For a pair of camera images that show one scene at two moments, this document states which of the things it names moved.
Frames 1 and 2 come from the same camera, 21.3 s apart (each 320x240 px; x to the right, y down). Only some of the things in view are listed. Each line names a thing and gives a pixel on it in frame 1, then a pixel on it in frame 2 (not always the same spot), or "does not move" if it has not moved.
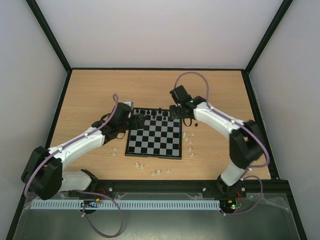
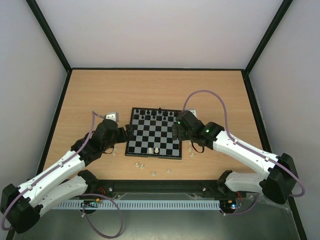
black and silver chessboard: [161, 138] does not move
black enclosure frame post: [48, 34] does not move
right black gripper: [175, 113] to [177, 132]
